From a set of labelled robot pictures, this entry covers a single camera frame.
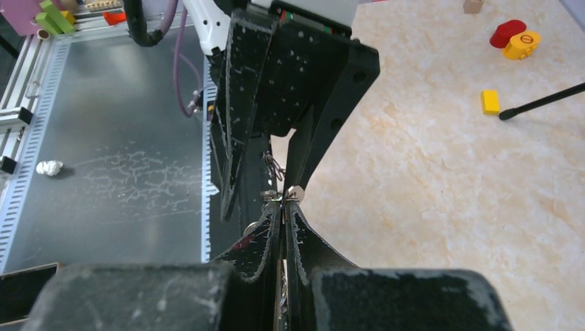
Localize small wooden block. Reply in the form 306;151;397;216
463;0;484;14

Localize smartphone on metal table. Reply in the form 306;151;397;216
1;263;61;326

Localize green blocks on shelf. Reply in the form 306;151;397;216
34;0;79;35

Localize yellow plastic cylinder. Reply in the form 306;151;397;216
502;30;542;60

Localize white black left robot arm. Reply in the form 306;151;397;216
184;1;380;221

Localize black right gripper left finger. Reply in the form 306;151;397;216
23;202;280;330

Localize crumpled white paper ball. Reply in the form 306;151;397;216
35;160;63;177

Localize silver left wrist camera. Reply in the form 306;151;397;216
251;0;359;27

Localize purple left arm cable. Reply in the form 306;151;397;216
123;0;204;119

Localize yellow lego brick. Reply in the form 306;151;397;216
480;90;500;115

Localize black tripod stand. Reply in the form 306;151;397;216
498;82;585;121

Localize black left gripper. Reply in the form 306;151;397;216
215;1;380;222

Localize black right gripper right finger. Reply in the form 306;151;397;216
285;201;513;330

